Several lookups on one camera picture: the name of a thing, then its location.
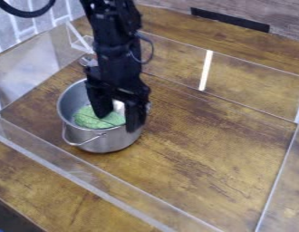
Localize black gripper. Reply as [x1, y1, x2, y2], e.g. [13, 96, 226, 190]
[84, 44, 151, 133]

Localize green bumpy toy vegetable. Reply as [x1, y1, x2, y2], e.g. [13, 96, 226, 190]
[74, 105, 126, 130]

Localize silver metal pot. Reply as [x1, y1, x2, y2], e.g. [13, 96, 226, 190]
[58, 80, 144, 153]

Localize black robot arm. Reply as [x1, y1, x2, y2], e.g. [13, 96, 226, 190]
[80, 0, 151, 133]

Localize red handled metal spatula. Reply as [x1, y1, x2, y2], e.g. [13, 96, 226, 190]
[79, 55, 98, 67]

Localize clear acrylic corner bracket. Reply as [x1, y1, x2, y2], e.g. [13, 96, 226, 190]
[66, 22, 95, 54]

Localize clear acrylic barrier wall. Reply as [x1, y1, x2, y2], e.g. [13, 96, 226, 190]
[0, 23, 299, 232]

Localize black wall strip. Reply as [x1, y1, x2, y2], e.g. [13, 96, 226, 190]
[190, 7, 270, 33]

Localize black cable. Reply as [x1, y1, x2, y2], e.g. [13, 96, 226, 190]
[0, 0, 59, 19]

